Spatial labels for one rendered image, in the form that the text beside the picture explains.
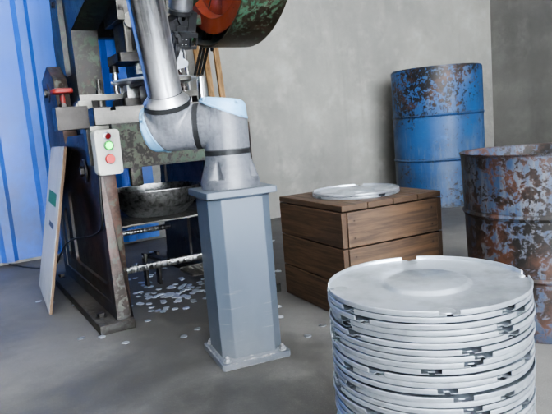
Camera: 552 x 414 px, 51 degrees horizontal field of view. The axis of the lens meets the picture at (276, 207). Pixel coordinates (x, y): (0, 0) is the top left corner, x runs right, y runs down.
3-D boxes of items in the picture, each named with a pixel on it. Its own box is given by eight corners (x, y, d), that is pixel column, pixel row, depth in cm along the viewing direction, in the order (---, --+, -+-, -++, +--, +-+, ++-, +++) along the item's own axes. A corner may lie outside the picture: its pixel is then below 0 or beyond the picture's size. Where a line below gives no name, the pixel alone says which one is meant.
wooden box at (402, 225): (445, 295, 188) (440, 190, 183) (348, 321, 172) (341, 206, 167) (372, 272, 224) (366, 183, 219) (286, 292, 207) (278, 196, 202)
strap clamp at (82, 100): (125, 107, 204) (121, 77, 202) (75, 110, 196) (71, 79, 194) (120, 108, 209) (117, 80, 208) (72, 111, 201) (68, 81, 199)
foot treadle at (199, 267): (223, 283, 184) (221, 267, 184) (194, 290, 179) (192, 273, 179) (162, 255, 235) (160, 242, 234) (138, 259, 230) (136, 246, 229)
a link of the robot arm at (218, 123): (247, 148, 141) (242, 92, 139) (194, 152, 142) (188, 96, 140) (252, 145, 153) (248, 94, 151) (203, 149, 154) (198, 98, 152)
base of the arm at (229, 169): (268, 185, 145) (264, 145, 143) (210, 192, 139) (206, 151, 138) (248, 181, 159) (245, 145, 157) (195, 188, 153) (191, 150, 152)
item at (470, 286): (494, 255, 98) (494, 250, 98) (571, 310, 70) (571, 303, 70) (325, 266, 100) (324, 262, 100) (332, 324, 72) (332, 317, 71)
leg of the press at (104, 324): (137, 327, 183) (102, 36, 170) (101, 337, 177) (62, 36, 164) (77, 274, 262) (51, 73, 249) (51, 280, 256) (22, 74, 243)
